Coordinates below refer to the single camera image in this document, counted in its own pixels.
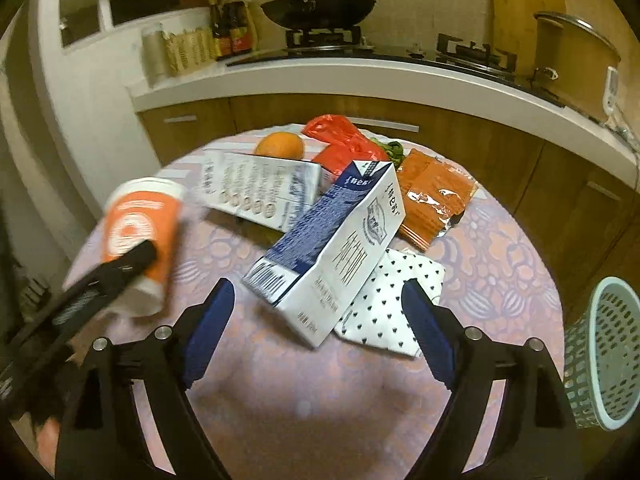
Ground black wok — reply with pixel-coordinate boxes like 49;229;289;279
260;0;376;30

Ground white paper towel roll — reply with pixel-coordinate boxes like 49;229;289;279
141;23;170;87

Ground dark sauce bottles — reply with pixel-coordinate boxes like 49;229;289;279
208;0;257;60

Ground blue white milk carton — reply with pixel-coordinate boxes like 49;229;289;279
242;160;406;349

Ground light blue trash basket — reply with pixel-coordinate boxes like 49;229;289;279
564;276;640;431

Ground green vegetable stalk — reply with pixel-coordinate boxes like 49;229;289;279
370;138;406;169

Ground large steel stockpot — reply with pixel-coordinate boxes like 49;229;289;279
533;11;620;124

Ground floral pink tablecloth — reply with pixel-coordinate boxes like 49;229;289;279
34;122;566;478

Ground white plug-in timer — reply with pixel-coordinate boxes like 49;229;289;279
602;66;620;117

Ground red plastic bag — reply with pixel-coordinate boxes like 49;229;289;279
303;114;390;177

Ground white dotted paper napkin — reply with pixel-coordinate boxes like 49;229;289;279
334;248;446;358

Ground orange paper cup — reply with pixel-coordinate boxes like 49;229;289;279
102;177;186;318

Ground wooden cutting board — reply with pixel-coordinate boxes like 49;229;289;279
492;0;566;77

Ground orange foil snack packet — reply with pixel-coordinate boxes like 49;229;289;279
397;150;477;250

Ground black gas stove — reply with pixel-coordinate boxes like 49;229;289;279
228;26;565;107

